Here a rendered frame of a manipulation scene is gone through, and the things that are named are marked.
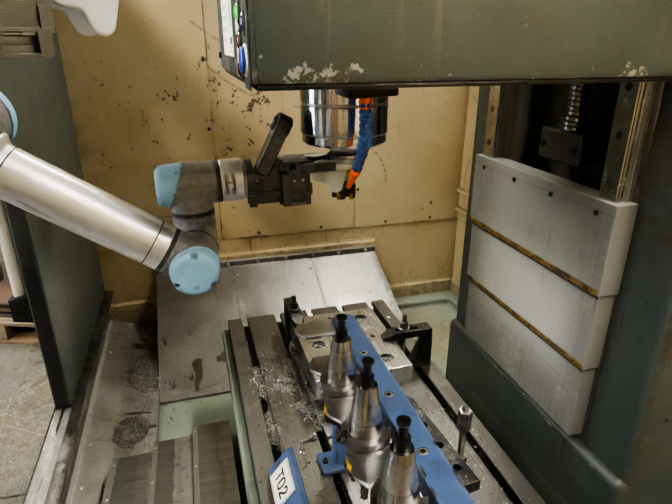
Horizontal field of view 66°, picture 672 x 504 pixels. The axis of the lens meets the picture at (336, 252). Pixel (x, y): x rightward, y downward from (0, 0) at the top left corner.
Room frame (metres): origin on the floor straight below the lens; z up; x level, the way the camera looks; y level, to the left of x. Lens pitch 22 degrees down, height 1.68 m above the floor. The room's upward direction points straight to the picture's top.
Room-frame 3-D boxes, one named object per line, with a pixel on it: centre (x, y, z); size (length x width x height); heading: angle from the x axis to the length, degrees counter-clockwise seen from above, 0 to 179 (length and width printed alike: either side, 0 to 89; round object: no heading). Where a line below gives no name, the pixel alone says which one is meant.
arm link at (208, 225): (0.88, 0.25, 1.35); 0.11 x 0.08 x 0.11; 13
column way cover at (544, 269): (1.09, -0.44, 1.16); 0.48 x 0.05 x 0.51; 16
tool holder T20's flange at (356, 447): (0.52, -0.04, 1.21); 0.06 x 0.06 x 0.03
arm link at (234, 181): (0.91, 0.18, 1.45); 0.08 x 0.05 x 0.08; 16
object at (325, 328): (0.79, 0.04, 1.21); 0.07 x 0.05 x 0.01; 106
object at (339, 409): (0.58, -0.02, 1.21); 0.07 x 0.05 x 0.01; 106
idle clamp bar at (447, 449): (0.81, -0.19, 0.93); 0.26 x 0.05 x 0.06; 21
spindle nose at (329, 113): (0.97, -0.02, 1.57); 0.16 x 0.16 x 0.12
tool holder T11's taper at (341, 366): (0.63, -0.01, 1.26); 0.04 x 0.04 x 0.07
